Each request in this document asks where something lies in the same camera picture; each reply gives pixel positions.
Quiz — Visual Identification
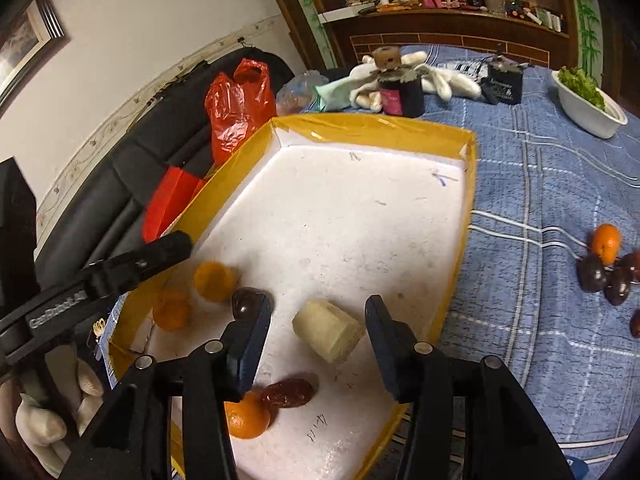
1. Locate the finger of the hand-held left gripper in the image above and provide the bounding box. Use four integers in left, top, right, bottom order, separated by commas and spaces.
79, 230, 195, 302

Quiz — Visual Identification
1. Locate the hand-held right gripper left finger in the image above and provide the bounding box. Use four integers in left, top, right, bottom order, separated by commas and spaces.
60, 296, 275, 480

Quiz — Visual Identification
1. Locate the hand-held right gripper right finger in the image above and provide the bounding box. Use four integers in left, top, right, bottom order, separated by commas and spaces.
364, 294, 576, 480

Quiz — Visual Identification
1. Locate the orange tangerine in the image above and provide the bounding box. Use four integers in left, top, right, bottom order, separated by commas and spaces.
223, 389, 273, 441
193, 261, 237, 303
591, 223, 622, 266
152, 289, 192, 332

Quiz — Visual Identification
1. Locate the reddish brown date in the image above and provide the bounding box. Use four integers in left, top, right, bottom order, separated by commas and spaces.
261, 379, 315, 408

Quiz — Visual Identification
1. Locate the yellow-rimmed white foam tray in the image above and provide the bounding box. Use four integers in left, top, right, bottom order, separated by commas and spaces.
100, 112, 478, 480

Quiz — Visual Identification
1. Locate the person's left hand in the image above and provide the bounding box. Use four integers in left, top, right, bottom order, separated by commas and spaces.
15, 347, 106, 478

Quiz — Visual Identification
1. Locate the red box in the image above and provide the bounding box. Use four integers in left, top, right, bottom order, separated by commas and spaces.
141, 166, 207, 243

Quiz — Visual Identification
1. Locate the black panel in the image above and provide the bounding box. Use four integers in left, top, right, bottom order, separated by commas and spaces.
0, 157, 38, 306

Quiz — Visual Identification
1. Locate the black padded chair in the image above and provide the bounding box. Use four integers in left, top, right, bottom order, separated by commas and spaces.
32, 47, 296, 311

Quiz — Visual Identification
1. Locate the red plastic bag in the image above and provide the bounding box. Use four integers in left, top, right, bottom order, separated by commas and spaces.
204, 57, 277, 167

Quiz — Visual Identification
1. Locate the green packet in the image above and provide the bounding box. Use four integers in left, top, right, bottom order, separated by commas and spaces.
314, 77, 361, 113

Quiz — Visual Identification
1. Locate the black jar with pink label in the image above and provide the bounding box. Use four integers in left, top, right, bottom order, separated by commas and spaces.
378, 76, 426, 118

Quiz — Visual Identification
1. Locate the white knit glove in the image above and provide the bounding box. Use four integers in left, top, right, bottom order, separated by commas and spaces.
348, 54, 388, 113
400, 51, 483, 102

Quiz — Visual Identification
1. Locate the black box device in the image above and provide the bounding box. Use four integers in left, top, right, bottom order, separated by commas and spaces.
481, 57, 531, 106

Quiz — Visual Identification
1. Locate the brown cork block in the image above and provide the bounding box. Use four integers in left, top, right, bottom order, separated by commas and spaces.
375, 46, 402, 72

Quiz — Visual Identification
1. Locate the glass partition with bamboo border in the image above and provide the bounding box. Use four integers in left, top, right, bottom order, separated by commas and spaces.
257, 0, 616, 76

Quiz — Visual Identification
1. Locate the white bowl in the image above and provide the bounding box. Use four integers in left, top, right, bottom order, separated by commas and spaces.
551, 67, 628, 140

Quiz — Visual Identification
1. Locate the wooden cabinet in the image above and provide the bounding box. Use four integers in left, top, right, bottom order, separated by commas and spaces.
320, 5, 571, 68

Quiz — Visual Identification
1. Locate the green leafy lettuce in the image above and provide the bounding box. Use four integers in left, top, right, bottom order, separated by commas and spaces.
557, 66, 607, 111

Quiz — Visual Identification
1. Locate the framed wall picture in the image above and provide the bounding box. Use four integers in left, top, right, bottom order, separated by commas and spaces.
0, 0, 71, 116

